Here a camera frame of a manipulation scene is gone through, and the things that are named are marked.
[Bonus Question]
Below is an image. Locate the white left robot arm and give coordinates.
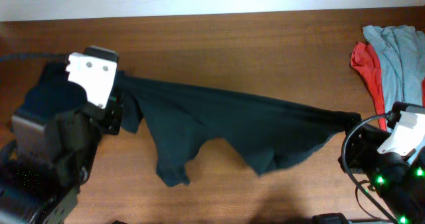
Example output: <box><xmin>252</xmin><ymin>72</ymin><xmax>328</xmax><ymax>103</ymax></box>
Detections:
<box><xmin>1</xmin><ymin>97</ymin><xmax>123</xmax><ymax>224</ymax></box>

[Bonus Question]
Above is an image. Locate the black Nike t-shirt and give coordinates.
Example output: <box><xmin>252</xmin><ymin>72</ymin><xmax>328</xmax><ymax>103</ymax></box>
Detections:
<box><xmin>114</xmin><ymin>71</ymin><xmax>361</xmax><ymax>187</ymax></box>

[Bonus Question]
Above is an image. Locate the folded navy blue garment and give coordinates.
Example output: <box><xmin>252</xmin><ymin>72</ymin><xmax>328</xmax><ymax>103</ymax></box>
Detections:
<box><xmin>18</xmin><ymin>62</ymin><xmax>87</xmax><ymax>120</ymax></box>

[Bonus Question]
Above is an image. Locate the grey t-shirt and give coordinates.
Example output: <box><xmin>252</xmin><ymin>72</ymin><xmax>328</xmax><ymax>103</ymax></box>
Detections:
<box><xmin>362</xmin><ymin>25</ymin><xmax>425</xmax><ymax>165</ymax></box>

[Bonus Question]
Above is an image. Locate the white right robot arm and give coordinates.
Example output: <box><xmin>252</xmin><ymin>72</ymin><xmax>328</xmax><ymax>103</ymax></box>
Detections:
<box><xmin>339</xmin><ymin>124</ymin><xmax>424</xmax><ymax>223</ymax></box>

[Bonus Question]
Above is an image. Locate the red t-shirt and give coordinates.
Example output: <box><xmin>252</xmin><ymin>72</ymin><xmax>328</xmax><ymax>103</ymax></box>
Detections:
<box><xmin>350</xmin><ymin>42</ymin><xmax>386</xmax><ymax>114</ymax></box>

